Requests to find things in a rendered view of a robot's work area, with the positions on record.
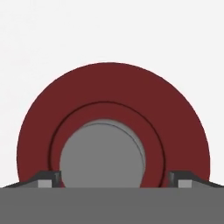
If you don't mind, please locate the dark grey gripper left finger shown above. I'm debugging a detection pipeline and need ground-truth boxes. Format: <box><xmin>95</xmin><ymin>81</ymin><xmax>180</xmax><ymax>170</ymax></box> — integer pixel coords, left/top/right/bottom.
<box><xmin>2</xmin><ymin>170</ymin><xmax>63</xmax><ymax>189</ymax></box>

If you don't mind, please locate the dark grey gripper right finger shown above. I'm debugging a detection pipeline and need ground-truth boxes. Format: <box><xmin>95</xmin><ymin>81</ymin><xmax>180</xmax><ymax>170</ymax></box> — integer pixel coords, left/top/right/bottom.
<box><xmin>167</xmin><ymin>171</ymin><xmax>224</xmax><ymax>189</ymax></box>

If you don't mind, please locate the dark red blender lid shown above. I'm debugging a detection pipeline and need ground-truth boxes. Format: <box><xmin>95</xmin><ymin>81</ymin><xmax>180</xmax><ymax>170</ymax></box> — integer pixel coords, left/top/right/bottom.
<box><xmin>16</xmin><ymin>61</ymin><xmax>211</xmax><ymax>189</ymax></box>

